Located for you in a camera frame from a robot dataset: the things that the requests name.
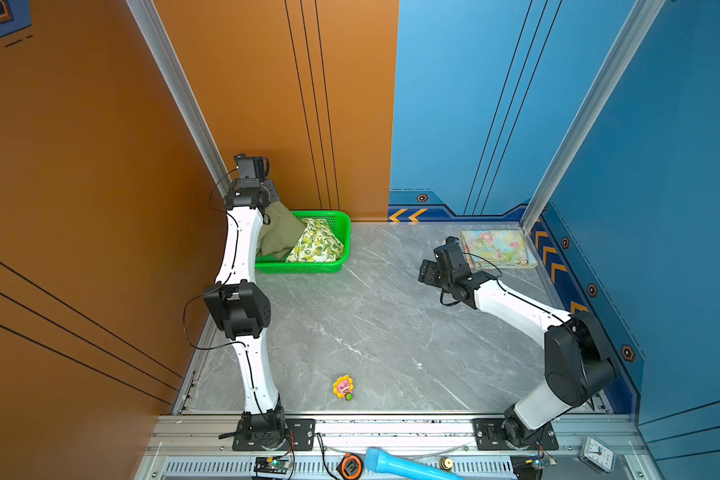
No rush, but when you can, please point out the green circuit board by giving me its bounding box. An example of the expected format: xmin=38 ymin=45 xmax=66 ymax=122
xmin=522 ymin=454 xmax=557 ymax=471
xmin=251 ymin=456 xmax=293 ymax=480

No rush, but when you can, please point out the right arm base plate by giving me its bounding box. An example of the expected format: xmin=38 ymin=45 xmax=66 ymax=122
xmin=472 ymin=418 xmax=559 ymax=451

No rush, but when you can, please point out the left green circuit board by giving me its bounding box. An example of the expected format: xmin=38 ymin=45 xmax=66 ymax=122
xmin=251 ymin=456 xmax=293 ymax=480

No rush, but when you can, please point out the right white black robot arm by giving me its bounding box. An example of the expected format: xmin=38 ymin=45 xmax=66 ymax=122
xmin=418 ymin=236 xmax=620 ymax=449

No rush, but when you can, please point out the yellow green patterned skirt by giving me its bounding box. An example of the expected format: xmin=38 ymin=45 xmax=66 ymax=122
xmin=285 ymin=218 xmax=345 ymax=263

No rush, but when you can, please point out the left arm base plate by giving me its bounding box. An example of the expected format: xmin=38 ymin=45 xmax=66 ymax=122
xmin=232 ymin=418 xmax=316 ymax=452

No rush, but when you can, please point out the green plastic basket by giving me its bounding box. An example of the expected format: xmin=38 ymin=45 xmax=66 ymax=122
xmin=255 ymin=210 xmax=352 ymax=274

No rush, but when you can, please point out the orange black tape measure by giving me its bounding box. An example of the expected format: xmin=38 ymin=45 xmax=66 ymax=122
xmin=336 ymin=453 xmax=364 ymax=480

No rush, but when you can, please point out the small white alarm clock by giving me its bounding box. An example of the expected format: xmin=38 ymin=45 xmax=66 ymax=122
xmin=579 ymin=436 xmax=617 ymax=473

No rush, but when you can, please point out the right green circuit board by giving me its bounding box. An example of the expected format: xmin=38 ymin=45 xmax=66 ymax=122
xmin=522 ymin=454 xmax=557 ymax=471

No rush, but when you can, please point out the yellow flower toy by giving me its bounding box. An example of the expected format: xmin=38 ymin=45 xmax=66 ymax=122
xmin=333 ymin=375 xmax=354 ymax=401

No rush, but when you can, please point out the olive green skirt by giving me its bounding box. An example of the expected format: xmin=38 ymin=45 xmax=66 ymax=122
xmin=257 ymin=201 xmax=305 ymax=261

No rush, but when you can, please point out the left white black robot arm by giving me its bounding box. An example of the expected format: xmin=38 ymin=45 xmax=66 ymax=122
xmin=202 ymin=153 xmax=287 ymax=450

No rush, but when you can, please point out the pastel floral skirt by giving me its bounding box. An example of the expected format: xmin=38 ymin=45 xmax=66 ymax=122
xmin=460 ymin=230 xmax=538 ymax=270

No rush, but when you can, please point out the blue cylindrical flashlight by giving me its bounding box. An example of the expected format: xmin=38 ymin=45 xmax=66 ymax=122
xmin=365 ymin=448 xmax=462 ymax=480

